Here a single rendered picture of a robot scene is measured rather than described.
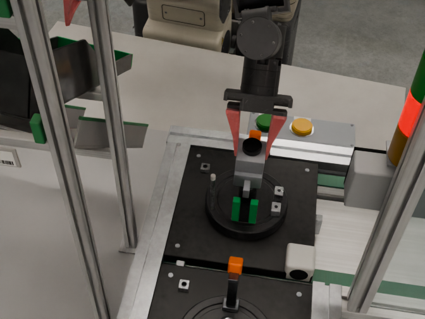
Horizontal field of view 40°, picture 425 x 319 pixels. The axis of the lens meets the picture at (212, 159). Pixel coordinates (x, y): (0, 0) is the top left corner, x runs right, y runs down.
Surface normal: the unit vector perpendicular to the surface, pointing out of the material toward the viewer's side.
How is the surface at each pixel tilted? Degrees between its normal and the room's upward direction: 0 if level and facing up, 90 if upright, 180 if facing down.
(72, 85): 90
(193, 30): 8
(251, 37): 54
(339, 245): 0
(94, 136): 90
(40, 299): 0
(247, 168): 94
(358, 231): 0
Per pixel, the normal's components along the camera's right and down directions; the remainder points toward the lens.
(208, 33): -0.01, -0.56
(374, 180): -0.15, 0.73
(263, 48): -0.20, 0.18
